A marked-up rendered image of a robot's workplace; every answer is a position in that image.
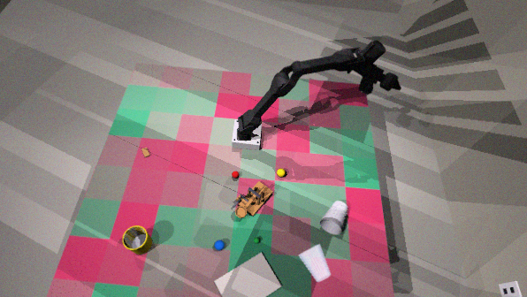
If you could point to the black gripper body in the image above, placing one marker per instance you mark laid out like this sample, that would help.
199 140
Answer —
376 74

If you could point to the yellow cup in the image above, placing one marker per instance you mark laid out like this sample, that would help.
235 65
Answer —
137 240

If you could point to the white paper cup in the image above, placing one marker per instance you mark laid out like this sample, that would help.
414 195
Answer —
315 261
334 219

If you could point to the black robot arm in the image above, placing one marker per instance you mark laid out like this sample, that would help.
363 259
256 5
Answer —
342 60

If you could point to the yellow ball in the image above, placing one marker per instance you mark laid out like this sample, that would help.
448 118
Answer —
281 172

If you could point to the blue ball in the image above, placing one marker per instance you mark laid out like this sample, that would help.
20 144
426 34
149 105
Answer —
219 245

